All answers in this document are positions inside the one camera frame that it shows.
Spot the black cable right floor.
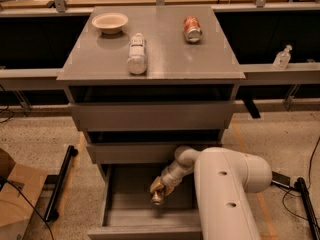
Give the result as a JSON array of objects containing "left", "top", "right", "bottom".
[{"left": 282, "top": 137, "right": 320, "bottom": 222}]

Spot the black cable on box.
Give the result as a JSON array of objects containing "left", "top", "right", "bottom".
[{"left": 0, "top": 173, "right": 56, "bottom": 240}]

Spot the red soda can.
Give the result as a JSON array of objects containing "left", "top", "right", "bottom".
[{"left": 184, "top": 16, "right": 202, "bottom": 43}]

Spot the grey middle drawer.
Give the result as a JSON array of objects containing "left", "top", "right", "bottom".
[{"left": 85, "top": 140, "right": 223, "bottom": 165}]

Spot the beige paper bowl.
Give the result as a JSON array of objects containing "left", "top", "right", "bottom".
[{"left": 92, "top": 13, "right": 128, "bottom": 35}]

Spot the grey drawer cabinet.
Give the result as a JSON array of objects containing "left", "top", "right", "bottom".
[{"left": 56, "top": 5, "right": 247, "bottom": 240}]

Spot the black metal bar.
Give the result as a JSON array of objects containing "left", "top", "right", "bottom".
[
  {"left": 295, "top": 177, "right": 320, "bottom": 240},
  {"left": 44, "top": 145, "right": 78, "bottom": 222}
]

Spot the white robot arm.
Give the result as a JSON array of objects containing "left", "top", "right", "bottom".
[{"left": 150, "top": 146, "right": 272, "bottom": 240}]

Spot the brown cardboard box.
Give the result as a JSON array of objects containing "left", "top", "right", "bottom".
[{"left": 0, "top": 149, "right": 48, "bottom": 240}]

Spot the small black device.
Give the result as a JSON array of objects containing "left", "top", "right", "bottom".
[{"left": 272, "top": 171, "right": 290, "bottom": 189}]

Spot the grey open bottom drawer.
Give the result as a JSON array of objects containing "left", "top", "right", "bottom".
[{"left": 88, "top": 164, "right": 202, "bottom": 240}]

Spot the clear sanitizer pump bottle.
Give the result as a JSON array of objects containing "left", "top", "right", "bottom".
[{"left": 273, "top": 45, "right": 292, "bottom": 70}]

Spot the white plastic bottle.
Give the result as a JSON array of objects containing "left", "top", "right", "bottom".
[{"left": 127, "top": 33, "right": 147, "bottom": 75}]

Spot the grey metal shelf rail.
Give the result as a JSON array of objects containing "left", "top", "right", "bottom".
[{"left": 0, "top": 62, "right": 320, "bottom": 91}]

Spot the black metal bar right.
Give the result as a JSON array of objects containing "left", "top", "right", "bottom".
[{"left": 295, "top": 177, "right": 320, "bottom": 240}]

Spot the black metal bar left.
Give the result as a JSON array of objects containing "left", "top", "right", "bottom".
[{"left": 44, "top": 145, "right": 78, "bottom": 222}]

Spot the grey top drawer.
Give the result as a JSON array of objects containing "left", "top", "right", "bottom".
[{"left": 69, "top": 102, "right": 234, "bottom": 131}]

